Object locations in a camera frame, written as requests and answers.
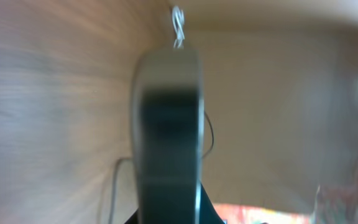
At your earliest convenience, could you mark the white power strip cord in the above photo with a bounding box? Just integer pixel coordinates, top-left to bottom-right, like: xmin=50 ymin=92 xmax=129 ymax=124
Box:
xmin=170 ymin=5 xmax=186 ymax=50

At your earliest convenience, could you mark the teal screen smartphone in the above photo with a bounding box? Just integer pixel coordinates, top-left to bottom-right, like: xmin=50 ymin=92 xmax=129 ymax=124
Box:
xmin=131 ymin=47 xmax=204 ymax=223

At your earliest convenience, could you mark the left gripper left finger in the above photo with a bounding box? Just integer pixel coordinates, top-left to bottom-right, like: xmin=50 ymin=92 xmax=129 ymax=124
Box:
xmin=124 ymin=210 xmax=139 ymax=224

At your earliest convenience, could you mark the black USB charging cable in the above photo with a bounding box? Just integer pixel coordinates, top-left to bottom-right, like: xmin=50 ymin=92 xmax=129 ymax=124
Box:
xmin=107 ymin=111 xmax=215 ymax=224

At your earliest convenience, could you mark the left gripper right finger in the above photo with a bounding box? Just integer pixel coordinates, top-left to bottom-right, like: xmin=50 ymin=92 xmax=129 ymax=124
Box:
xmin=200 ymin=185 xmax=225 ymax=224

